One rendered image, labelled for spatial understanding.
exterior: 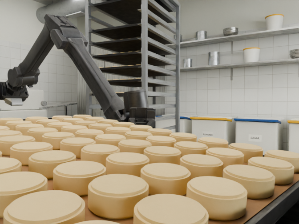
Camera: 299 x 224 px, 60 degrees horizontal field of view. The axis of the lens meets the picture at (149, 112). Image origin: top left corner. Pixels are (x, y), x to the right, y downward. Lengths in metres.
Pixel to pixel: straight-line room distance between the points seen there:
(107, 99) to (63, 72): 5.34
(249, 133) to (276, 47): 1.40
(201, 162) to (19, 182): 0.18
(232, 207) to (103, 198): 0.10
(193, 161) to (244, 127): 3.38
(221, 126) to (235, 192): 3.54
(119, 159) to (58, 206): 0.12
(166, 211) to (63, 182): 0.11
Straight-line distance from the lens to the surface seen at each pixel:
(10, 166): 0.28
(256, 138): 3.65
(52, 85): 5.95
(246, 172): 0.28
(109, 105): 0.81
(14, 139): 0.41
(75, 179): 0.25
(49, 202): 0.20
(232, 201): 0.22
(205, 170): 0.30
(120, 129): 0.50
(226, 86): 4.42
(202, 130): 3.85
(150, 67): 1.78
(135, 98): 0.74
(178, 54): 2.24
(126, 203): 0.21
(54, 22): 0.99
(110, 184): 0.22
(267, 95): 4.28
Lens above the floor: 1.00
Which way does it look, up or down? 2 degrees down
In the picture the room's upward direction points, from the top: straight up
